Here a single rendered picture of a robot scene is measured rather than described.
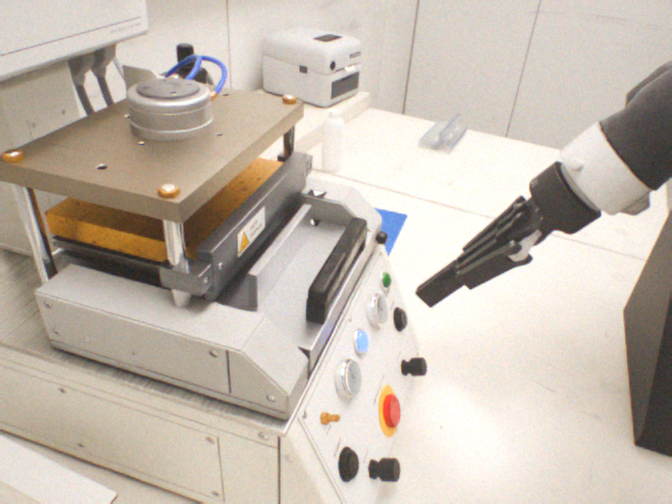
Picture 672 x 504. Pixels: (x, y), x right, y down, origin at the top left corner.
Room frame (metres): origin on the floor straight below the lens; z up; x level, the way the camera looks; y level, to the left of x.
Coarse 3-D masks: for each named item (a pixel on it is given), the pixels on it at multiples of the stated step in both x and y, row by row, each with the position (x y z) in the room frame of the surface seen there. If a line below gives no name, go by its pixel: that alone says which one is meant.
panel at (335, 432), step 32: (384, 288) 0.56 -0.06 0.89; (352, 320) 0.46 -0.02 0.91; (352, 352) 0.43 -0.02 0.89; (384, 352) 0.50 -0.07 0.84; (416, 352) 0.58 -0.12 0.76; (320, 384) 0.36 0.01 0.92; (384, 384) 0.46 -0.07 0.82; (320, 416) 0.34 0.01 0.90; (352, 416) 0.38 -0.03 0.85; (320, 448) 0.32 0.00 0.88; (352, 448) 0.35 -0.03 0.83; (384, 448) 0.40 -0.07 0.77; (352, 480) 0.33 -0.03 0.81
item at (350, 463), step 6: (348, 450) 0.34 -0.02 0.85; (348, 456) 0.33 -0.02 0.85; (354, 456) 0.34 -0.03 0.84; (342, 462) 0.33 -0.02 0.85; (348, 462) 0.33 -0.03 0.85; (354, 462) 0.33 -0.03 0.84; (342, 468) 0.32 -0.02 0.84; (348, 468) 0.32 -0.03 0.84; (354, 468) 0.33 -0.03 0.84; (348, 474) 0.32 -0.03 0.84; (354, 474) 0.32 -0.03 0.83
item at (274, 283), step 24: (288, 216) 0.59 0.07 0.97; (288, 240) 0.48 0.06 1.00; (312, 240) 0.54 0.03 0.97; (336, 240) 0.54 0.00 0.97; (264, 264) 0.43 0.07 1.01; (288, 264) 0.48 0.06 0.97; (312, 264) 0.49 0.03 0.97; (360, 264) 0.51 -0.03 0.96; (240, 288) 0.44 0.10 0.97; (264, 288) 0.42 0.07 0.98; (288, 288) 0.44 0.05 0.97; (264, 312) 0.40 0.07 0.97; (288, 312) 0.40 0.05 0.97; (336, 312) 0.43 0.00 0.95; (288, 336) 0.37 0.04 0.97; (312, 336) 0.37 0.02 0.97; (312, 360) 0.36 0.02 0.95
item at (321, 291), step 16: (352, 224) 0.51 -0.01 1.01; (352, 240) 0.48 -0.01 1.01; (336, 256) 0.45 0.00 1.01; (352, 256) 0.47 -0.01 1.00; (320, 272) 0.42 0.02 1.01; (336, 272) 0.42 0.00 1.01; (320, 288) 0.39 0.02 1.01; (336, 288) 0.42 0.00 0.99; (320, 304) 0.39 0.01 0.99; (320, 320) 0.39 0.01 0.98
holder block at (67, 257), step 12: (264, 240) 0.52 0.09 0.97; (72, 252) 0.44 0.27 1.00; (252, 252) 0.49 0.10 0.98; (84, 264) 0.43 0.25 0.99; (96, 264) 0.43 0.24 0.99; (108, 264) 0.43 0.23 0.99; (240, 264) 0.46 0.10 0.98; (120, 276) 0.42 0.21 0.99; (132, 276) 0.42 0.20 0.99; (144, 276) 0.41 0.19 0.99; (156, 276) 0.41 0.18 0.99; (168, 288) 0.40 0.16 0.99
